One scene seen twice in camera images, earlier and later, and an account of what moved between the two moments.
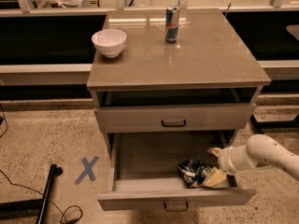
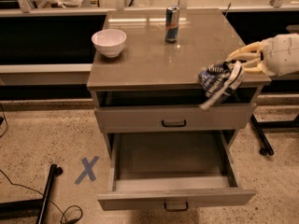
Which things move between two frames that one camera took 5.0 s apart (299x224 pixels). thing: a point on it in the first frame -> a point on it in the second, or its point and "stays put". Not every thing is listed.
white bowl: [109, 42] stays put
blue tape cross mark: [88, 166] stays put
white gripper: [224, 161] -> [277, 56]
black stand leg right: [275, 124] stays put
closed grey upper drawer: [174, 118] stays put
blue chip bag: [193, 173] -> [213, 76]
